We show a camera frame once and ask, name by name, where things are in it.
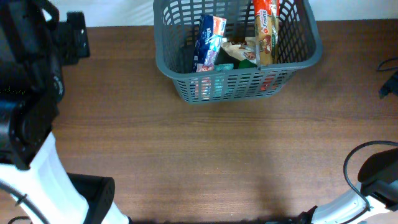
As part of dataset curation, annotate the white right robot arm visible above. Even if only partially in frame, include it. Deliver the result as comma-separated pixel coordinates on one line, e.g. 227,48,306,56
296,140,397,224

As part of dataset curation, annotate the green lid jar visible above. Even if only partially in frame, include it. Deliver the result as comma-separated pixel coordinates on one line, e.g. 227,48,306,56
238,59,257,69

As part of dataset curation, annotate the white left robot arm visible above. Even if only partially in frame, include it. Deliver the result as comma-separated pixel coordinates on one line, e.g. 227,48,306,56
1,0,131,223

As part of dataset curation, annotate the colourful Kleenex tissue pack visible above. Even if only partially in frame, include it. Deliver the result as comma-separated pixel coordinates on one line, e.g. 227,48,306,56
191,14,228,100

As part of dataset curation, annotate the grey plastic basket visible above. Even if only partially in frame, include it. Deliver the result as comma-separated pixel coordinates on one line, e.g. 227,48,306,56
153,0,322,104

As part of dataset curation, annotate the teal wet wipes packet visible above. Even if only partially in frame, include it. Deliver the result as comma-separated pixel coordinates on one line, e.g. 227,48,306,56
213,63,234,98

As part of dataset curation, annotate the orange spaghetti packet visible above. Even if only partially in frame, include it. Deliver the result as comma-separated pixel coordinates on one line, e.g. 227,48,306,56
252,0,279,67

